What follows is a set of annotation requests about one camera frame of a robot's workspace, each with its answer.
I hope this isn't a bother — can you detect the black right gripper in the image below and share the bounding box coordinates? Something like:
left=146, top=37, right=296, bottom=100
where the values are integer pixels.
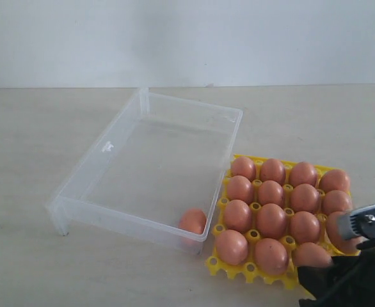
left=298, top=239, right=375, bottom=306

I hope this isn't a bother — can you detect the brown egg second row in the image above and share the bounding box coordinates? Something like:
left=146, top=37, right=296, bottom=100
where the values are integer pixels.
left=292, top=242, right=332, bottom=268

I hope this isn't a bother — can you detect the brown egg column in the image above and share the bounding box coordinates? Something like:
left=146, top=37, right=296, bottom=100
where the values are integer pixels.
left=326, top=211, right=362, bottom=255
left=290, top=184, right=321, bottom=214
left=321, top=190, right=353, bottom=216
left=289, top=211, right=321, bottom=244

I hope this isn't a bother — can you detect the yellow plastic egg tray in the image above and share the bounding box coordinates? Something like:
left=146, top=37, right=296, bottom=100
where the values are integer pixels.
left=206, top=155, right=358, bottom=289

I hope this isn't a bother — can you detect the brown egg front right corner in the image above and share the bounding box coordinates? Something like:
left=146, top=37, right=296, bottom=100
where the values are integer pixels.
left=179, top=208, right=207, bottom=248

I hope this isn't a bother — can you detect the clear plastic bin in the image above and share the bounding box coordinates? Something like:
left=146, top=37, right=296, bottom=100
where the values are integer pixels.
left=47, top=88, right=243, bottom=255

